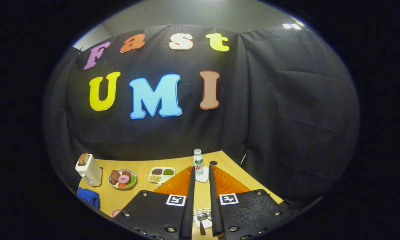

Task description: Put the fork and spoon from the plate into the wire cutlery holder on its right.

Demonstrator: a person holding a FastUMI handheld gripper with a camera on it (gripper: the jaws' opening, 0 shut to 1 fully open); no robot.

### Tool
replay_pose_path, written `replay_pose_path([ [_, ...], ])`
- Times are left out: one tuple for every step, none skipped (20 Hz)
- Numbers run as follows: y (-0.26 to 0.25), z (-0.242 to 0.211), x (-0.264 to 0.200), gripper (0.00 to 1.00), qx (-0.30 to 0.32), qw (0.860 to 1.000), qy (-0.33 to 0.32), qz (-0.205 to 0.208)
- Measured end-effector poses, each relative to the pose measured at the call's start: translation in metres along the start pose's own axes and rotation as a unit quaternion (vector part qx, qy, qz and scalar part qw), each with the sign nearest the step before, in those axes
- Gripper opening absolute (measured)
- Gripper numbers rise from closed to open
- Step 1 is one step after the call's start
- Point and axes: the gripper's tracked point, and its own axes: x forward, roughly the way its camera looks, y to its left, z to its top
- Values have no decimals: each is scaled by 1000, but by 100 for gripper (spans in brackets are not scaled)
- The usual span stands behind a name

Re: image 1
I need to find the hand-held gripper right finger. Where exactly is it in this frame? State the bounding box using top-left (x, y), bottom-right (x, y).
top-left (208, 165), bottom-right (284, 240)

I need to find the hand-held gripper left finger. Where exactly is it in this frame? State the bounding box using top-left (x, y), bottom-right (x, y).
top-left (113, 166), bottom-right (196, 240)

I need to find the silver spoon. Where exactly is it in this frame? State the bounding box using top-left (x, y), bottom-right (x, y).
top-left (197, 213), bottom-right (209, 236)

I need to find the white coaster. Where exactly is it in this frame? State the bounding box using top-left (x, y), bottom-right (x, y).
top-left (195, 167), bottom-right (209, 183)

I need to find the white divided dish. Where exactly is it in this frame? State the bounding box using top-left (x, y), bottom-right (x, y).
top-left (148, 167), bottom-right (176, 186)

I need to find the white drink bottle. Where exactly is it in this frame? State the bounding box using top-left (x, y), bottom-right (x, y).
top-left (193, 149), bottom-right (204, 176)

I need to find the white food plate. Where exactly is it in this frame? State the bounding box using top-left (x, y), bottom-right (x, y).
top-left (108, 169), bottom-right (137, 190)

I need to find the blue towel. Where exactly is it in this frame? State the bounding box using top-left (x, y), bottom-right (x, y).
top-left (77, 187), bottom-right (100, 209)

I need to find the white toaster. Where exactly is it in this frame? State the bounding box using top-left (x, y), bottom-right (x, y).
top-left (75, 153), bottom-right (103, 187)

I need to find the silver wire basket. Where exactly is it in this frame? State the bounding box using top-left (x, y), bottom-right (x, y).
top-left (193, 208), bottom-right (213, 229)

